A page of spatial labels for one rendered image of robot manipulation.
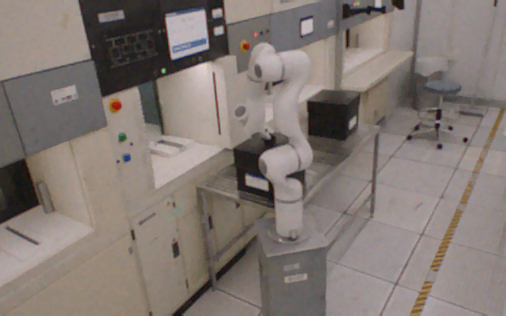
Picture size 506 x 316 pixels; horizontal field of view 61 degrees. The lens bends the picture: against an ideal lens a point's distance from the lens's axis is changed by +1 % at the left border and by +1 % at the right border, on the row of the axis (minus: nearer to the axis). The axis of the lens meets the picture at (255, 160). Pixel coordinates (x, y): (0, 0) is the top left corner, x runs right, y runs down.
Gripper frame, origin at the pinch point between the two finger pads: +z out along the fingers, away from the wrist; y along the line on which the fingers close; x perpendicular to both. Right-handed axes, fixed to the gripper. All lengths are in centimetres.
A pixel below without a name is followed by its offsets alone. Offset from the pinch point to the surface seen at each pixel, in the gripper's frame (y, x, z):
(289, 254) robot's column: -37, 52, -10
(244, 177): 7.8, 22.2, 3.7
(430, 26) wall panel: 27, -292, 302
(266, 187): -5.9, 23.9, 5.3
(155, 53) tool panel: 38, -11, -57
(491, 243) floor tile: -102, -10, 157
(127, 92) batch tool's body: 39, 12, -61
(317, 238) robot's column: -44, 41, -2
